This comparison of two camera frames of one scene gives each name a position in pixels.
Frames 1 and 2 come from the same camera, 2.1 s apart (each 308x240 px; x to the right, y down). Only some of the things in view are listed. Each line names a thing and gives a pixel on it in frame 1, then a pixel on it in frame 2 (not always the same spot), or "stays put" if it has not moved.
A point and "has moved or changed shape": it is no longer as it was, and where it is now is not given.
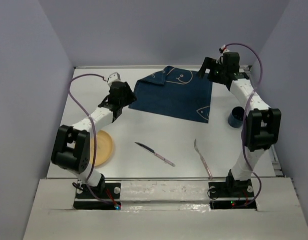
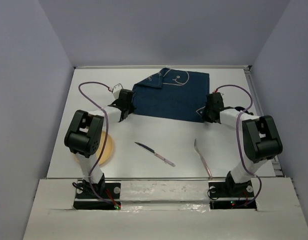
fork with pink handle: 207,168 stays put
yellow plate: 104,146 stays put
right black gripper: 208,63 to 204,116
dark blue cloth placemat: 174,91 has moved or changed shape
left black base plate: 108,199 stays put
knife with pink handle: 159,156 stays put
